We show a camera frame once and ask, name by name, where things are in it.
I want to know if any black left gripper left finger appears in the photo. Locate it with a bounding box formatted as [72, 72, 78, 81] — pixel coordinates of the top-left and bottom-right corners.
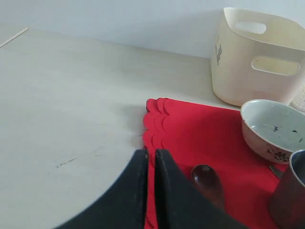
[57, 149, 148, 229]

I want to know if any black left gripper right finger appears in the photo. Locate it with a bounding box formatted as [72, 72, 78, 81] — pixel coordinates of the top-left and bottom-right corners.
[155, 149, 246, 229]

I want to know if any dark wooden spoon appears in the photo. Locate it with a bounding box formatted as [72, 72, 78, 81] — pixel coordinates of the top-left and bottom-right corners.
[191, 165, 225, 212]

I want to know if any red tablecloth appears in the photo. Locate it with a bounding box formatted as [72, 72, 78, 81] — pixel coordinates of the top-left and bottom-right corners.
[142, 98, 279, 229]

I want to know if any stainless steel cup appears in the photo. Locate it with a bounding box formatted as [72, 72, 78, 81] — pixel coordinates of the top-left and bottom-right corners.
[268, 150, 305, 229]

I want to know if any pale green ceramic bowl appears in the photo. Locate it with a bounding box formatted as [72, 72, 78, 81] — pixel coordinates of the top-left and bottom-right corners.
[240, 99, 305, 164]

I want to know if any white perforated plastic basket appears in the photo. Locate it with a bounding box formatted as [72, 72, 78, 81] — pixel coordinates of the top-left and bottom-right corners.
[290, 85, 305, 112]

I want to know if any cream plastic tub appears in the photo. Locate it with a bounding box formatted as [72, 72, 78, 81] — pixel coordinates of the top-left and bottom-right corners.
[210, 7, 305, 106]

